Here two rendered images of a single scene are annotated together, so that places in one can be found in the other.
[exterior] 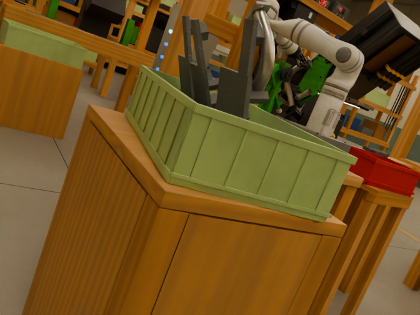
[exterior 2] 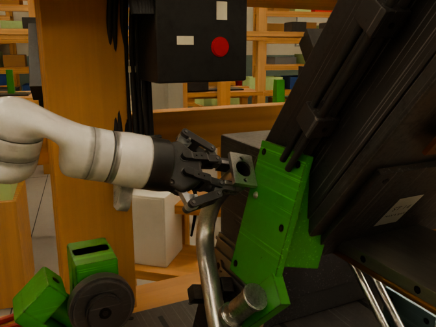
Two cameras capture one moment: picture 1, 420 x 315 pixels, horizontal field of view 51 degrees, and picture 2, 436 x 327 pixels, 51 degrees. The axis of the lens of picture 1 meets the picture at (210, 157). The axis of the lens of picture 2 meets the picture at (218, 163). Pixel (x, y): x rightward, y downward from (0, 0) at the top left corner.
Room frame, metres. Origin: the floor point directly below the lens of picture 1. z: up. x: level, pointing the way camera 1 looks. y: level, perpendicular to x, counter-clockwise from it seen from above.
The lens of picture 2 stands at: (1.74, -0.46, 1.41)
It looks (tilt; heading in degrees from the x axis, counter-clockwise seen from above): 14 degrees down; 17
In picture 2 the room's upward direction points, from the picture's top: straight up
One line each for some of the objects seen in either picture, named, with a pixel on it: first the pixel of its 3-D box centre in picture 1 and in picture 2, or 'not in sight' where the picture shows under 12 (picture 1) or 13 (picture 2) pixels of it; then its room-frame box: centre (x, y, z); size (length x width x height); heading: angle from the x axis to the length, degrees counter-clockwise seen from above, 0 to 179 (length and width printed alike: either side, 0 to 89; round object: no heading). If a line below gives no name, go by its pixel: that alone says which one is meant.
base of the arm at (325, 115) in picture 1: (326, 110); not in sight; (1.66, -0.34, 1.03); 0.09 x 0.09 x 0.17; 42
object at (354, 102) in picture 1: (335, 96); (380, 241); (2.46, -0.52, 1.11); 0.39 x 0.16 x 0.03; 42
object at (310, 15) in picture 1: (295, 19); (191, 38); (2.56, -0.17, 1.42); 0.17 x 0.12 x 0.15; 132
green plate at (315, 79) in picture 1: (318, 77); (286, 215); (2.38, -0.38, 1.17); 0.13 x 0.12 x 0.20; 132
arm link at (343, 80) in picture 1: (344, 69); not in sight; (1.66, -0.34, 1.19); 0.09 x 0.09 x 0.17; 55
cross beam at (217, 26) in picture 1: (275, 54); (209, 126); (2.75, -0.14, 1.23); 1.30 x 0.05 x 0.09; 132
